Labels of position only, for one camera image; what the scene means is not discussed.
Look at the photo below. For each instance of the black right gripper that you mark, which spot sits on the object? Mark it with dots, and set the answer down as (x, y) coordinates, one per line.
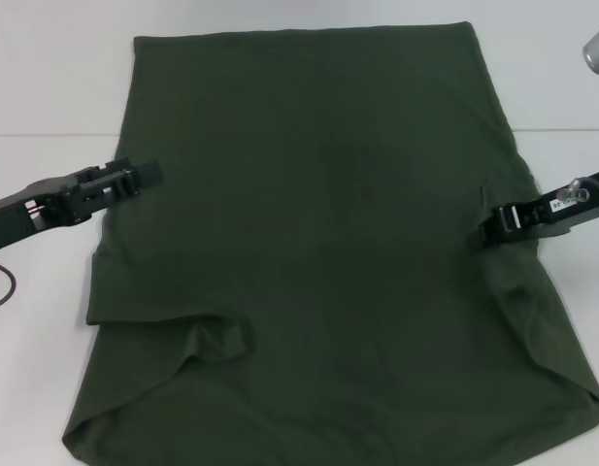
(561, 209)

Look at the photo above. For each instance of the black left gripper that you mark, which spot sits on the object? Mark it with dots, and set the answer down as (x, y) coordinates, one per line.
(37, 204)

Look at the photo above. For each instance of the dark green t-shirt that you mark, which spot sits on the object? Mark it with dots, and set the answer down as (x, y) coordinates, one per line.
(328, 218)

